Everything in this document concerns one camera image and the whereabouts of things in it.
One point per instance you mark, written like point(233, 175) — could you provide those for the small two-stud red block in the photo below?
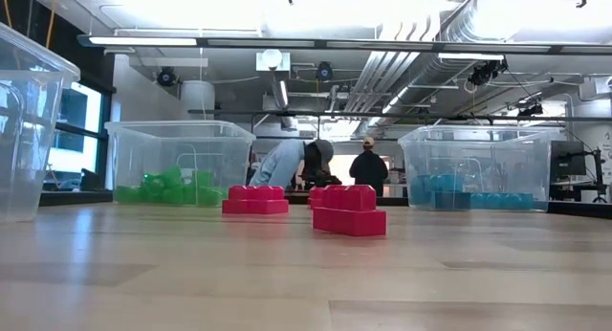
point(315, 199)

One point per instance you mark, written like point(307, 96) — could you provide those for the large red toy block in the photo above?
point(253, 205)

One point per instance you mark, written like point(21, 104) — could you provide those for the long blue toy block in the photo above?
point(502, 202)

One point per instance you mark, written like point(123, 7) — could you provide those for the person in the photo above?
point(282, 161)
point(368, 170)

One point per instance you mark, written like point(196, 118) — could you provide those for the black round ceiling device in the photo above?
point(166, 77)
point(324, 72)

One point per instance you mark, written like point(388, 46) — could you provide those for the white ceiling lamp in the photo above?
point(272, 58)

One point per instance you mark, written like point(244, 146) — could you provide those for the clear plastic storage bin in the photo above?
point(191, 144)
point(478, 154)
point(28, 130)

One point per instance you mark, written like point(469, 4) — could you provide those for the white cylindrical tank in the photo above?
point(197, 99)

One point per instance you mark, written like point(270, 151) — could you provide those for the black horizontal pipe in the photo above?
point(478, 117)

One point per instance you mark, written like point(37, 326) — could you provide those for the black ceiling spotlight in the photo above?
point(485, 72)
point(530, 110)

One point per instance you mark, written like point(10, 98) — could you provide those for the long ceiling light bar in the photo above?
point(143, 40)

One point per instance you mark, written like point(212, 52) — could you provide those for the black computer monitor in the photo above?
point(566, 161)

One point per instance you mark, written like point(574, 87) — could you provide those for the silver ventilation duct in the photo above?
point(382, 77)

